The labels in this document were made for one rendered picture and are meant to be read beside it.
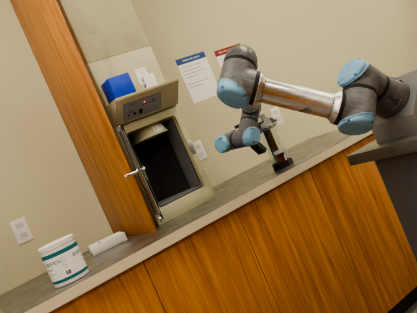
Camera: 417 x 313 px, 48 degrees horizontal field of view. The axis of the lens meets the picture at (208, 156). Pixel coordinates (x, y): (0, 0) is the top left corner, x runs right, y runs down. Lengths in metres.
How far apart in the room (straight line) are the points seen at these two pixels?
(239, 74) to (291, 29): 1.85
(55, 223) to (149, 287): 0.77
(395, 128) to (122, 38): 1.23
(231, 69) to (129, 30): 0.79
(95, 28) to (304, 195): 1.20
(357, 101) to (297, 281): 0.88
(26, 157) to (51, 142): 0.14
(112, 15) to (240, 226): 1.10
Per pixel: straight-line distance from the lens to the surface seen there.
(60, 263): 1.73
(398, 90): 1.79
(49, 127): 2.47
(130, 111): 2.06
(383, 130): 1.84
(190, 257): 1.86
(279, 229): 2.09
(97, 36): 2.20
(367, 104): 1.64
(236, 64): 1.61
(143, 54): 2.24
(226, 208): 1.91
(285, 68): 3.24
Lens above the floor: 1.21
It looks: 2 degrees down
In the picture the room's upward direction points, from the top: 23 degrees counter-clockwise
